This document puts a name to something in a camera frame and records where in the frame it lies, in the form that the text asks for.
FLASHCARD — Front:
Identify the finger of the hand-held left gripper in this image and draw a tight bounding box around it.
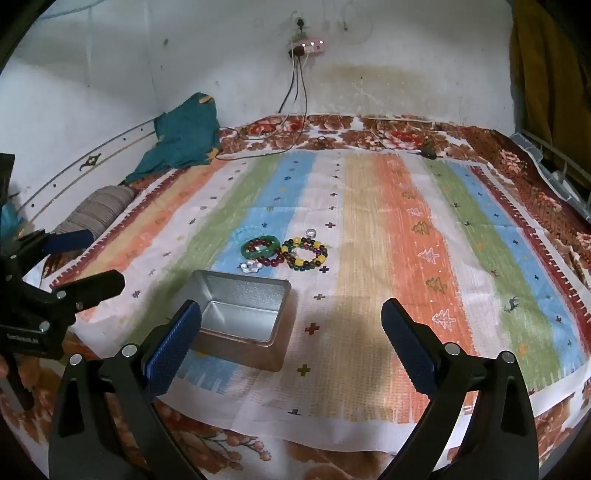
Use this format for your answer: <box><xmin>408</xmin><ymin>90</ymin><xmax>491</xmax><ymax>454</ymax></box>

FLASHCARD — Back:
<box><xmin>9</xmin><ymin>230</ymin><xmax>96</xmax><ymax>274</ymax></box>
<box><xmin>51</xmin><ymin>270</ymin><xmax>126</xmax><ymax>324</ymax></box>

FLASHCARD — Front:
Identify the light blue bead bracelet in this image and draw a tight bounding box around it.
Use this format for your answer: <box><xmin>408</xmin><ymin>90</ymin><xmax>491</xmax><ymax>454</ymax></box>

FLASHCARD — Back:
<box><xmin>231</xmin><ymin>226</ymin><xmax>259</xmax><ymax>247</ymax></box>

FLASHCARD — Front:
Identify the multicolour bead bracelet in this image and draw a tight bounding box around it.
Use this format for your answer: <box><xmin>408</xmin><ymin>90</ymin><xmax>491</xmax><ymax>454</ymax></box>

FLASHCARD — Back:
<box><xmin>277</xmin><ymin>236</ymin><xmax>329</xmax><ymax>273</ymax></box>

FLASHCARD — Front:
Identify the clear plastic bin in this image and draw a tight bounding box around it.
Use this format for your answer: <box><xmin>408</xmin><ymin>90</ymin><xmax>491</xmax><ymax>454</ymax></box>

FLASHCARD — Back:
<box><xmin>510</xmin><ymin>131</ymin><xmax>591</xmax><ymax>208</ymax></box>

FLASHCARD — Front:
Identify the dark red bead bracelet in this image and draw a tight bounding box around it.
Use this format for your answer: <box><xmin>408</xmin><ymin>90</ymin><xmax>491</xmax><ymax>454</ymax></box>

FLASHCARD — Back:
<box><xmin>245</xmin><ymin>236</ymin><xmax>286</xmax><ymax>269</ymax></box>

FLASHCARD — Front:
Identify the small black device with cable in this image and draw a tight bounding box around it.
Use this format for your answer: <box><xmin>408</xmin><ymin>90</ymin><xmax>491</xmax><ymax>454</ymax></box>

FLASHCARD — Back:
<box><xmin>376</xmin><ymin>127</ymin><xmax>437</xmax><ymax>160</ymax></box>

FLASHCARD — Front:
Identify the long black cable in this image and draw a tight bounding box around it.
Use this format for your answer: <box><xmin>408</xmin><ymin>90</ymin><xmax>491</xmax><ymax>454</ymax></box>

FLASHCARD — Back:
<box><xmin>215</xmin><ymin>55</ymin><xmax>309</xmax><ymax>161</ymax></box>

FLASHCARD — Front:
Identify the striped pastel mat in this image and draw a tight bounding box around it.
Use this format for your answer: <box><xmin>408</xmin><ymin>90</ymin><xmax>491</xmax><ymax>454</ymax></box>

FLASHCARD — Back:
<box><xmin>48</xmin><ymin>148</ymin><xmax>589</xmax><ymax>455</ymax></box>

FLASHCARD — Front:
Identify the silver metal tin box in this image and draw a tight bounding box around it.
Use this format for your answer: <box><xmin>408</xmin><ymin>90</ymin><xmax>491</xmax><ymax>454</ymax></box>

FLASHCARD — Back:
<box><xmin>189</xmin><ymin>270</ymin><xmax>296</xmax><ymax>372</ymax></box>

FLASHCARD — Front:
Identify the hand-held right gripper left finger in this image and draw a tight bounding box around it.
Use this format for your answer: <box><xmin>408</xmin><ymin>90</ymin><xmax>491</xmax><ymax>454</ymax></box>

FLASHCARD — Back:
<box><xmin>48</xmin><ymin>299</ymin><xmax>208</xmax><ymax>480</ymax></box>

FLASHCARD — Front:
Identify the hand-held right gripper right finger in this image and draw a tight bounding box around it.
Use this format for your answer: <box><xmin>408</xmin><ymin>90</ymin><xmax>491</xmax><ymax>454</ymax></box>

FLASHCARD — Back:
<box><xmin>380</xmin><ymin>298</ymin><xmax>541</xmax><ymax>480</ymax></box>

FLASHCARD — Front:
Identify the teal garment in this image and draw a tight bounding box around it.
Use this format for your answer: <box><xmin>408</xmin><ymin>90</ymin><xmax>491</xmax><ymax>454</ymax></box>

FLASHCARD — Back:
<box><xmin>124</xmin><ymin>92</ymin><xmax>222</xmax><ymax>183</ymax></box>

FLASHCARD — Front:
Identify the short black cable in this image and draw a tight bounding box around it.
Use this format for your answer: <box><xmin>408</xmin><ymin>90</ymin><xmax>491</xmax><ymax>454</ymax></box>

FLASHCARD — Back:
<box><xmin>276</xmin><ymin>55</ymin><xmax>301</xmax><ymax>115</ymax></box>

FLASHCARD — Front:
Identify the pink power strip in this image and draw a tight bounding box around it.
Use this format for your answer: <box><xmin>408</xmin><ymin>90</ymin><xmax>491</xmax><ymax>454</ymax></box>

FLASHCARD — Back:
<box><xmin>288</xmin><ymin>39</ymin><xmax>326</xmax><ymax>57</ymax></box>

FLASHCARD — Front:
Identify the white cable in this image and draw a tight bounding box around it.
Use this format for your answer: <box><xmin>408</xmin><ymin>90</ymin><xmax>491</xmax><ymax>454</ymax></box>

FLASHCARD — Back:
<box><xmin>233</xmin><ymin>117</ymin><xmax>296</xmax><ymax>139</ymax></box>

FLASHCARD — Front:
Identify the yellow curtain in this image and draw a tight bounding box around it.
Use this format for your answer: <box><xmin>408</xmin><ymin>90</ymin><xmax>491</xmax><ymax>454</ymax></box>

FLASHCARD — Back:
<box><xmin>510</xmin><ymin>0</ymin><xmax>591</xmax><ymax>139</ymax></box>

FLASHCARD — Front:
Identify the green jade bangle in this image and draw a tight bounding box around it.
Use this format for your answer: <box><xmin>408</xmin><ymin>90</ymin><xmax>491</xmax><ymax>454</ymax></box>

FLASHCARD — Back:
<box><xmin>241</xmin><ymin>235</ymin><xmax>282</xmax><ymax>259</ymax></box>

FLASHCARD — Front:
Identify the grey striped bolster pillow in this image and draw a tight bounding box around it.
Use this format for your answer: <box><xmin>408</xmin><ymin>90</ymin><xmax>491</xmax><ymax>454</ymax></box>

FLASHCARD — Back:
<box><xmin>53</xmin><ymin>185</ymin><xmax>136</xmax><ymax>238</ymax></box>

